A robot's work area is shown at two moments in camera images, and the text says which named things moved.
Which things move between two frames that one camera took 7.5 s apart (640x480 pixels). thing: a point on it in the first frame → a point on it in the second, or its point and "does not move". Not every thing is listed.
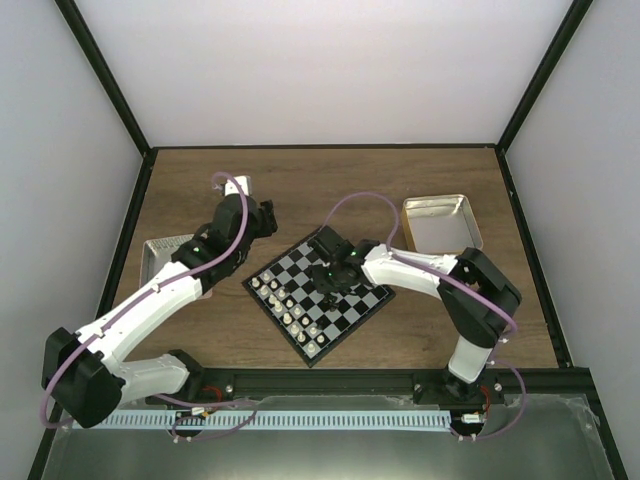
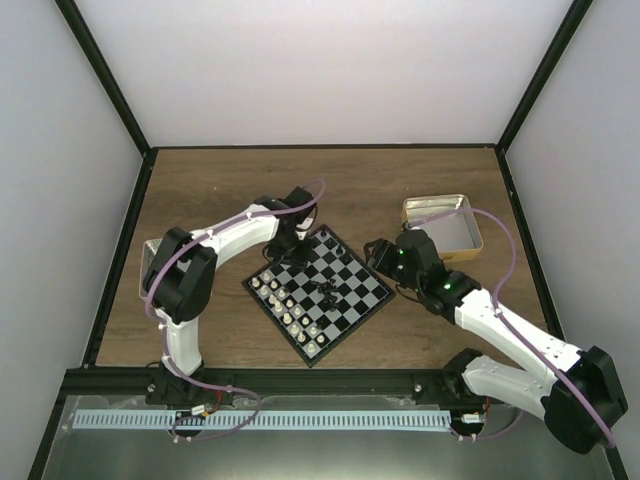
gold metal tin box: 441,223 does not move
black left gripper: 267,219 → 300,260
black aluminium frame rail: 511,384 does not move
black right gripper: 321,284 → 381,257
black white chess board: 287,293 does not move
